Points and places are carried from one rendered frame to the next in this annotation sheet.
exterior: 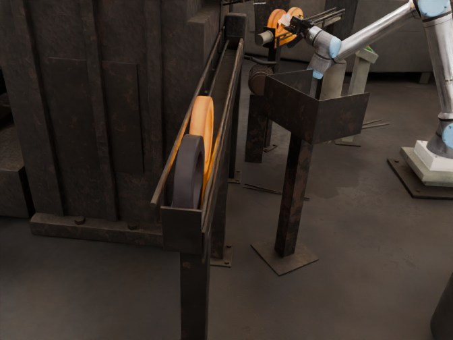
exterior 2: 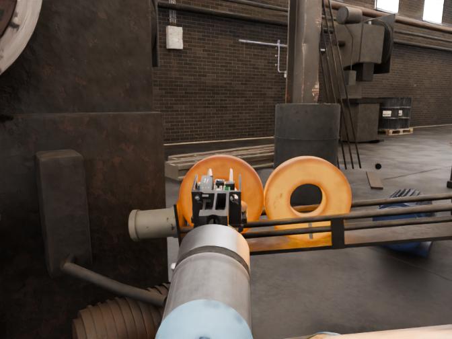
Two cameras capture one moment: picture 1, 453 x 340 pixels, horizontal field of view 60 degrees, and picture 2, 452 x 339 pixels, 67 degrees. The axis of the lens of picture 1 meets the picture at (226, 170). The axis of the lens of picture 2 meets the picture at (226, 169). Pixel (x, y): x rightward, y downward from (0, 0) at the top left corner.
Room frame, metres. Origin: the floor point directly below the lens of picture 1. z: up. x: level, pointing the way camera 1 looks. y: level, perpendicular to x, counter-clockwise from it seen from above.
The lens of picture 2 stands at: (1.86, -0.73, 0.90)
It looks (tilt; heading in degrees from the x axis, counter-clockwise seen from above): 11 degrees down; 54
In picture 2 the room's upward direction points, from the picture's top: straight up
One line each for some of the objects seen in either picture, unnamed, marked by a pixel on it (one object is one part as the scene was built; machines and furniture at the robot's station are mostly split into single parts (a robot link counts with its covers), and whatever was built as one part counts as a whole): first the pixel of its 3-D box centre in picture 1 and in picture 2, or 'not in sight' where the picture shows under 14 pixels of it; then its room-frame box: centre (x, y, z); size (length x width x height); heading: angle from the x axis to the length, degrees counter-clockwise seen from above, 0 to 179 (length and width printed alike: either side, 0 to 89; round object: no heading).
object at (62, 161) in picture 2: (234, 40); (62, 210); (1.99, 0.00, 0.68); 0.11 x 0.08 x 0.24; 86
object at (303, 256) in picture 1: (299, 180); not in sight; (1.22, -0.27, 0.36); 0.26 x 0.20 x 0.72; 31
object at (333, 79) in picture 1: (328, 102); not in sight; (2.36, -0.61, 0.26); 0.12 x 0.12 x 0.52
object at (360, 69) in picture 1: (355, 94); not in sight; (2.39, -0.78, 0.31); 0.24 x 0.16 x 0.62; 176
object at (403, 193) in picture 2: not in sight; (406, 217); (4.02, 0.28, 0.17); 0.57 x 0.31 x 0.34; 16
